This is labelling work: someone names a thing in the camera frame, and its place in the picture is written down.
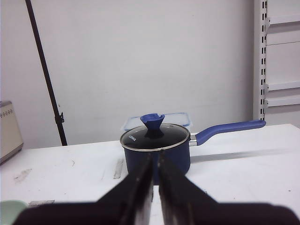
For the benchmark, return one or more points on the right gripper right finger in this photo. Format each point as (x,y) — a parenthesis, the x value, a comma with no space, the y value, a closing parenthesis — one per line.
(183,203)

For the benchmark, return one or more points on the clear plastic food container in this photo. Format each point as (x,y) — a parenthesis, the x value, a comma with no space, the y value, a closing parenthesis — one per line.
(180,118)

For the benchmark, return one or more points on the white metal shelf rack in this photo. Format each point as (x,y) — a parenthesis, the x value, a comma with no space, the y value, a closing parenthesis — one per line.
(276,62)

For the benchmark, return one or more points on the dark blue saucepan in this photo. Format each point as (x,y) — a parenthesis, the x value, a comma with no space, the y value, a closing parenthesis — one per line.
(180,155)

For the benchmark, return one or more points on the cream and silver toaster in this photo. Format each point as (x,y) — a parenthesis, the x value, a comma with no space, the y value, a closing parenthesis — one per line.
(11,139)

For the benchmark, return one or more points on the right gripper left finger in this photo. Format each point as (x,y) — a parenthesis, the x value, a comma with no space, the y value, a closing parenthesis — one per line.
(128,203)

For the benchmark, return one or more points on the glass pot lid blue knob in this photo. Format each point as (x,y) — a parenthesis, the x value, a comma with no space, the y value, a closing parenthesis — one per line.
(154,134)

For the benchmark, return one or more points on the black tripod pole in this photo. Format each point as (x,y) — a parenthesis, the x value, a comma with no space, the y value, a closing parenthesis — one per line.
(58,117)

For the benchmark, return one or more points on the green bowl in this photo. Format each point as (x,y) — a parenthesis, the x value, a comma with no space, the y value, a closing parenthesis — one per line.
(10,210)

